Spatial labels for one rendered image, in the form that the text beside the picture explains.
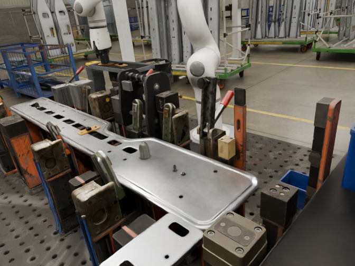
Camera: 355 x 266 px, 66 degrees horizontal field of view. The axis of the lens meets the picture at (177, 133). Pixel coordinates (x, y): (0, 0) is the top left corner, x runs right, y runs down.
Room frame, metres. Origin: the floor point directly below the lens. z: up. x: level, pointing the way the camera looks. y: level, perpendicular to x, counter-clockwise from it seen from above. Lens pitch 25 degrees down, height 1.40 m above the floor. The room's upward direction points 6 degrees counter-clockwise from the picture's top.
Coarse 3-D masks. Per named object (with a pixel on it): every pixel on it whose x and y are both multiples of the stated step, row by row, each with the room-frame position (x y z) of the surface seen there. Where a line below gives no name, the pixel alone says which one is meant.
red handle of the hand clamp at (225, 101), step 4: (228, 92) 0.79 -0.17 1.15; (232, 92) 0.79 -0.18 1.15; (228, 96) 0.78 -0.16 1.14; (232, 96) 0.78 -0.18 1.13; (224, 100) 0.77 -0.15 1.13; (228, 100) 0.77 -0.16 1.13; (220, 104) 0.77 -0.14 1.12; (224, 104) 0.76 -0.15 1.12; (220, 108) 0.75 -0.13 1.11; (224, 108) 0.76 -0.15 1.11; (216, 112) 0.75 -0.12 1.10; (220, 112) 0.75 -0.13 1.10; (216, 116) 0.74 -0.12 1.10; (216, 120) 0.73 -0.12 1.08; (204, 128) 0.72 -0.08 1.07; (204, 132) 0.71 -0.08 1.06
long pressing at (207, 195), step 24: (48, 120) 1.12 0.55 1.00; (72, 120) 1.09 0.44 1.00; (96, 120) 1.06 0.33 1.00; (72, 144) 0.86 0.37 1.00; (96, 144) 0.83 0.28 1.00; (120, 144) 0.81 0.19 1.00; (168, 144) 0.77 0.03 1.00; (120, 168) 0.66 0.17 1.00; (144, 168) 0.64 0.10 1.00; (168, 168) 0.63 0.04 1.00; (192, 168) 0.62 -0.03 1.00; (216, 168) 0.61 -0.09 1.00; (144, 192) 0.54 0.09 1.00; (168, 192) 0.53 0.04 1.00; (192, 192) 0.52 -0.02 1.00; (216, 192) 0.51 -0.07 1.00; (240, 192) 0.50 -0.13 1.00; (192, 216) 0.44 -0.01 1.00; (216, 216) 0.43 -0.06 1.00
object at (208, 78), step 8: (200, 80) 0.70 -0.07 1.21; (208, 80) 0.72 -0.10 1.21; (216, 80) 0.72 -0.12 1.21; (200, 88) 0.70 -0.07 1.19; (208, 88) 0.73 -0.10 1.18; (216, 88) 0.72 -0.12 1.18; (208, 96) 0.72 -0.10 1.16; (208, 104) 0.72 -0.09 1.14; (208, 112) 0.72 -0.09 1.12; (200, 120) 0.72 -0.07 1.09; (208, 120) 0.70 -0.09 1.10; (200, 128) 0.72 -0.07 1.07; (208, 128) 0.70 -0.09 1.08; (200, 136) 0.72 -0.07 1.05; (208, 136) 0.69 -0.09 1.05
